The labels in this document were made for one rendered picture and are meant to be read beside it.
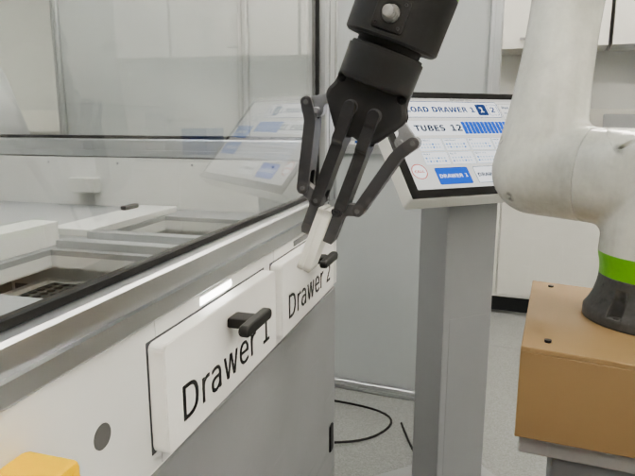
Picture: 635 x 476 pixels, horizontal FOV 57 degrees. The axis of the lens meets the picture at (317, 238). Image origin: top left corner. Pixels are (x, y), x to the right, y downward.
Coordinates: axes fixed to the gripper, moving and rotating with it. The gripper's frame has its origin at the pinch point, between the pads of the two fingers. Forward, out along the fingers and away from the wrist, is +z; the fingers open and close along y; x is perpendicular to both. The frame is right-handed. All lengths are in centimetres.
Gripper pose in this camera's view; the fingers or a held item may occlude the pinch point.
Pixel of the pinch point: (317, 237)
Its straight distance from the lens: 61.9
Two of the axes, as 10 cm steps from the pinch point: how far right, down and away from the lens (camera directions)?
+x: 2.8, -1.9, 9.4
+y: 9.0, 3.9, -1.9
